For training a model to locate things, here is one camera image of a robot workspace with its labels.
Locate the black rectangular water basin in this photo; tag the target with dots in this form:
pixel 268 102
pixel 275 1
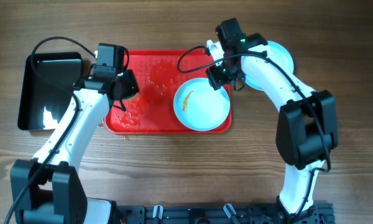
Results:
pixel 42 105

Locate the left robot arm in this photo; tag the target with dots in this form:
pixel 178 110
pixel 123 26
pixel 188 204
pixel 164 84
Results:
pixel 47 188

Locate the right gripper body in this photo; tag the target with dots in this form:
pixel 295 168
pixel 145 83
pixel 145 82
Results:
pixel 223 74

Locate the green orange sponge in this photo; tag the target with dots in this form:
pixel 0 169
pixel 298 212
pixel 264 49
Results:
pixel 132 97

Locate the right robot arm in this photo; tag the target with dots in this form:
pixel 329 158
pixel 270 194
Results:
pixel 306 129

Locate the red plastic tray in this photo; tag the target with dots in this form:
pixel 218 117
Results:
pixel 151 110

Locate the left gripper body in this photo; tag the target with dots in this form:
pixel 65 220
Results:
pixel 128 86

